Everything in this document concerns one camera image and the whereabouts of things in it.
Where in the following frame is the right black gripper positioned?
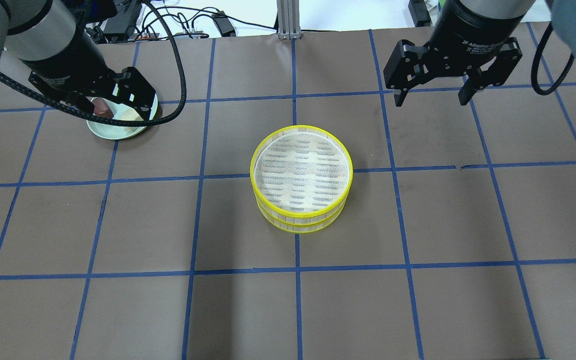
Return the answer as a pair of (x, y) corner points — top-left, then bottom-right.
(382, 0), (524, 107)

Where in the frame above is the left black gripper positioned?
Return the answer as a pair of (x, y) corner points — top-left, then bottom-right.
(28, 33), (156, 121)

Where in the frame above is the white bun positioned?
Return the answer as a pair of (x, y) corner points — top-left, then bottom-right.
(119, 108), (143, 134)

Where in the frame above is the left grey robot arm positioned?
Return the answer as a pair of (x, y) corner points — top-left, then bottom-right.
(0, 0), (156, 121)

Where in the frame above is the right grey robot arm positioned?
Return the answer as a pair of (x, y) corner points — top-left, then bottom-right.
(382, 0), (576, 107)

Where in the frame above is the upper yellow steamer layer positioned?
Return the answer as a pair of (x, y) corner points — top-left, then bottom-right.
(249, 125), (354, 218)

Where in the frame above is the yellow steamer layer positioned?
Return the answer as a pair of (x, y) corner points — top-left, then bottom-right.
(255, 196), (348, 234)
(249, 125), (354, 218)

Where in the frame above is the lower yellow steamer layer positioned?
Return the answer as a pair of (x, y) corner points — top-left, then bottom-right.
(255, 196), (348, 234)

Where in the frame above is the reddish brown bun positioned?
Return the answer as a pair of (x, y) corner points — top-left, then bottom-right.
(91, 97), (114, 119)

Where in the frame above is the black power adapter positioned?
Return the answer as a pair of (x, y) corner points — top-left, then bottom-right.
(103, 0), (143, 43)

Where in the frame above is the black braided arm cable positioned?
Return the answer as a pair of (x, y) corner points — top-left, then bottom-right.
(0, 0), (188, 127)

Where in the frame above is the aluminium frame post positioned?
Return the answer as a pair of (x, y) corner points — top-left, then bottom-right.
(276, 0), (302, 40)

